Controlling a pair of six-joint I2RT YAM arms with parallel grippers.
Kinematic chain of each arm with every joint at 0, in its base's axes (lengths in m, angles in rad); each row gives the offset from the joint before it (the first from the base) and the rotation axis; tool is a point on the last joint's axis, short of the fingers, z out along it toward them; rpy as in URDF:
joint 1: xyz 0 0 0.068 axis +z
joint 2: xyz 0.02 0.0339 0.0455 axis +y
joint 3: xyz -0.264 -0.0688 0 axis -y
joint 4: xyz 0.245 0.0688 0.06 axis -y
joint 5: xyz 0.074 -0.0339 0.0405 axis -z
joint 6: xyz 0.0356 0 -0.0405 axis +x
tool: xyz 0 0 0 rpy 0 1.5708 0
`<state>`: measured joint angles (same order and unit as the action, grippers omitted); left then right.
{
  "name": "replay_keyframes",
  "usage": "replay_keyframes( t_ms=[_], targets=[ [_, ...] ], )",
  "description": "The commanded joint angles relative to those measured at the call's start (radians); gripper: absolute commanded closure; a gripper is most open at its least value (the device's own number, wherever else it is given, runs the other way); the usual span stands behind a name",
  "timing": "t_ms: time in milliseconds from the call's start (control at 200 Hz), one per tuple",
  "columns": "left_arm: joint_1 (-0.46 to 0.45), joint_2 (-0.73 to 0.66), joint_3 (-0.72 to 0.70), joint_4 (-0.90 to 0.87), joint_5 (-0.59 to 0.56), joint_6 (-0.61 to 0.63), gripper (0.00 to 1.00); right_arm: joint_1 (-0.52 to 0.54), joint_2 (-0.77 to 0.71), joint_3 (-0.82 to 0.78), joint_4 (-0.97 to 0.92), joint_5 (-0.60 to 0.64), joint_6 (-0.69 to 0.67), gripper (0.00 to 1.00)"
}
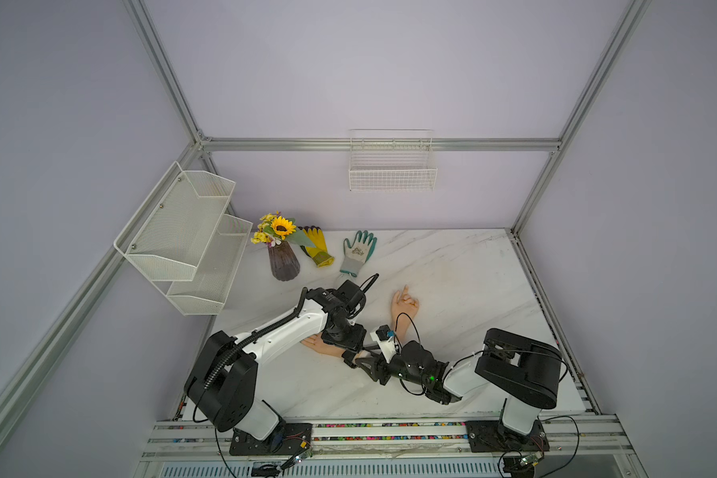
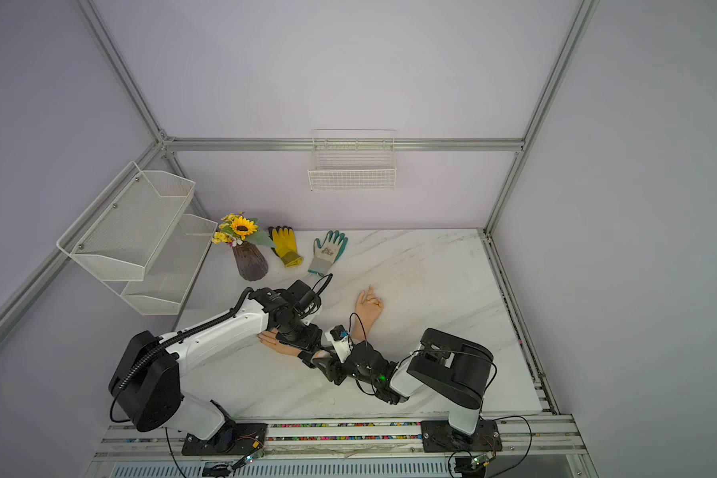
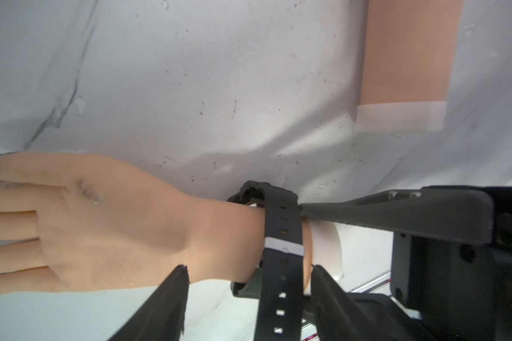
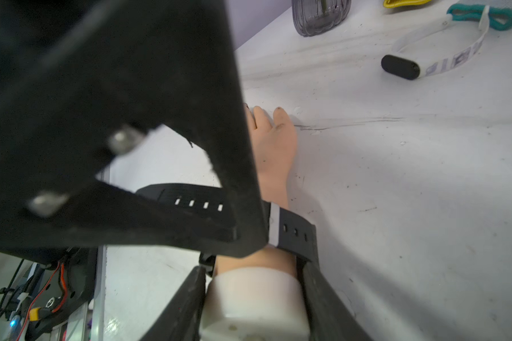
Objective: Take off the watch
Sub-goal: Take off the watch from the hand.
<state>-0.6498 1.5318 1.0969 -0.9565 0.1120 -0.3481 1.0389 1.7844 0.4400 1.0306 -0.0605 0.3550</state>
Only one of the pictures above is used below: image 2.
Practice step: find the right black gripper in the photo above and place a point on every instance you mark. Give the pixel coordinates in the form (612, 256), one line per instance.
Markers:
(336, 369)

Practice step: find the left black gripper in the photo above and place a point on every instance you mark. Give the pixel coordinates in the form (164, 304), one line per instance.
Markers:
(311, 341)

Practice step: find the black wrist watch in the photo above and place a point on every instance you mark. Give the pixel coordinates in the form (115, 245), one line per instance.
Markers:
(308, 358)

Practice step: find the mannequin hand with black watch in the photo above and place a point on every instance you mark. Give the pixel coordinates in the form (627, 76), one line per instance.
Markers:
(269, 339)

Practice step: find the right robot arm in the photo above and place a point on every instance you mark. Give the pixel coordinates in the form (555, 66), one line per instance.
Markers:
(457, 369)

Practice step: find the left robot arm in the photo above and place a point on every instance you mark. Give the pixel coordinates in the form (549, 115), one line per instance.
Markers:
(147, 387)

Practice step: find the dark ribbed vase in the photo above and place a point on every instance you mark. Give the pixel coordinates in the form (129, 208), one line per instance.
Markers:
(251, 264)

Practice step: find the green grey work glove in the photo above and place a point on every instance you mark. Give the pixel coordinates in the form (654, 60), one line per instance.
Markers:
(327, 251)

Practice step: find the yellow work glove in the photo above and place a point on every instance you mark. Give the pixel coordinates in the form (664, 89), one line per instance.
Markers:
(285, 246)

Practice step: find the artificial sunflower bouquet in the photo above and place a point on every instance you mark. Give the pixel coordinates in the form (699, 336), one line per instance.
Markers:
(236, 230)

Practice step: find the white two-tier mesh shelf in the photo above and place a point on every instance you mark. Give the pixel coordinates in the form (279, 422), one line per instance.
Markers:
(140, 240)

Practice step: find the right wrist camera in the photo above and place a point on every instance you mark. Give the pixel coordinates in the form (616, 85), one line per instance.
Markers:
(341, 341)

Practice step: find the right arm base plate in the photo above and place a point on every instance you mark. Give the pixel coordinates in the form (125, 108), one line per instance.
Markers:
(440, 436)

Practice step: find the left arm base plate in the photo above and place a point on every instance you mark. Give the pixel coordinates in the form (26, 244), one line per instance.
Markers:
(239, 439)

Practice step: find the white wire wall basket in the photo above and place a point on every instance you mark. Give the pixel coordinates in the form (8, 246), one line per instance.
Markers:
(344, 160)

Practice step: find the aluminium front rail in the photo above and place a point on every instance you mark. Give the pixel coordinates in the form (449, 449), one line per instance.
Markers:
(542, 445)

